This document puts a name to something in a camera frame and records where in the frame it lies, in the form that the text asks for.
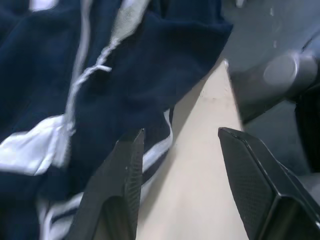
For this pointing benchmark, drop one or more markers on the navy and white zip jacket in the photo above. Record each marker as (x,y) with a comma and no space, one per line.
(82,100)

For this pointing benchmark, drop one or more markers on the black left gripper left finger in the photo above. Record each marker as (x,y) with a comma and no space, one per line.
(120,180)

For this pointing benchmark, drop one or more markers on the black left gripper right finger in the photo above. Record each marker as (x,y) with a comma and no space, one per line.
(260,185)

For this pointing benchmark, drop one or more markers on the silver robot body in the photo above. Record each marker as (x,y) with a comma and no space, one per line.
(287,77)

